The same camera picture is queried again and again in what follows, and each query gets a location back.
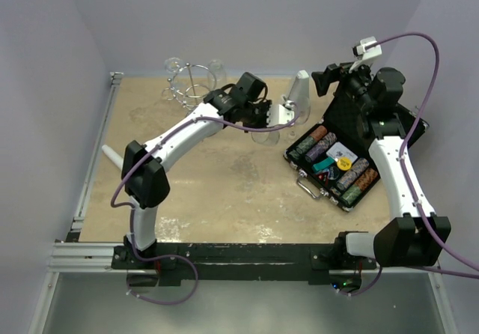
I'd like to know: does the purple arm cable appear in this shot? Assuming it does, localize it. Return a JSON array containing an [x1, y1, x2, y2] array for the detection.
[[370, 31, 479, 297], [111, 112, 300, 304]]

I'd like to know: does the tall clear flute glass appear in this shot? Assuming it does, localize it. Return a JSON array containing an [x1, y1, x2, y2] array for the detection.
[[207, 59, 228, 93]]

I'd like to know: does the white grey microphone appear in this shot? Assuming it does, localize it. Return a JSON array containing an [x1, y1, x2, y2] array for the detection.
[[102, 145, 123, 170]]

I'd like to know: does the clear glass on rack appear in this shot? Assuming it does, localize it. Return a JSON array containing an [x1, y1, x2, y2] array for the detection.
[[162, 57, 185, 100]]

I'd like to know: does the chrome wine glass rack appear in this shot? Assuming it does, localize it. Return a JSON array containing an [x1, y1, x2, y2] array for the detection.
[[161, 62, 208, 112]]

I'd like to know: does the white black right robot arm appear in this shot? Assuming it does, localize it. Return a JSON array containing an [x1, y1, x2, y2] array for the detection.
[[311, 63, 451, 269]]

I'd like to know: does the red white chip stack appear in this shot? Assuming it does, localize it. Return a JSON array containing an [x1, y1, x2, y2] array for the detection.
[[309, 125, 328, 143]]

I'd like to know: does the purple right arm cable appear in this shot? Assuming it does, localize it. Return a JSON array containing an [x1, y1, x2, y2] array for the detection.
[[370, 31, 479, 297]]

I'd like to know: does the black poker chip case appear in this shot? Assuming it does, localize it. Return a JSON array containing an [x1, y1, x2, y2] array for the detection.
[[284, 94, 436, 218]]

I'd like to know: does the yellow dealer button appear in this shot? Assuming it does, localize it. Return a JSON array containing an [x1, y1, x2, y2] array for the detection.
[[336, 157, 353, 171]]

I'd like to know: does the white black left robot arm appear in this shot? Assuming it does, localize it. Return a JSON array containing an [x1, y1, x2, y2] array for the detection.
[[118, 72, 271, 268]]

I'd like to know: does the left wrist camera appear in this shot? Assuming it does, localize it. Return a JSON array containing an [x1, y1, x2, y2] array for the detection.
[[267, 104, 295, 128]]

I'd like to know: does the white card deck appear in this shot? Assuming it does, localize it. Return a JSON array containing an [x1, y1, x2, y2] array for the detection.
[[326, 142, 356, 160]]

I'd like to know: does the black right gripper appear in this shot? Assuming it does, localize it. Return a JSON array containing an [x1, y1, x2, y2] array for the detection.
[[313, 57, 376, 113]]

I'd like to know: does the ribbed clear glass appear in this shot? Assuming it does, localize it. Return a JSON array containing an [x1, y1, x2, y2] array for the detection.
[[251, 131, 281, 146]]

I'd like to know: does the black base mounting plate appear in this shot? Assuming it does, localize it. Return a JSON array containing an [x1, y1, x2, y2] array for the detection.
[[112, 243, 376, 287]]

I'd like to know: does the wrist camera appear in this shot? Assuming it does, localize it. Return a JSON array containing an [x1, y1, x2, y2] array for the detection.
[[353, 37, 382, 62], [267, 104, 295, 128]]

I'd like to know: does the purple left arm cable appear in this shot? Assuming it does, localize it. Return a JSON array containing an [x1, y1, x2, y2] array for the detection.
[[111, 112, 300, 304]]

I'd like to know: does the white metronome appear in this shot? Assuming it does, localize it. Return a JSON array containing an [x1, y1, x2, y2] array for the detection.
[[282, 70, 310, 112]]

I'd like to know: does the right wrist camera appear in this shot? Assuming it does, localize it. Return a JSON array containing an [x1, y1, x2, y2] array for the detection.
[[353, 37, 382, 62]]

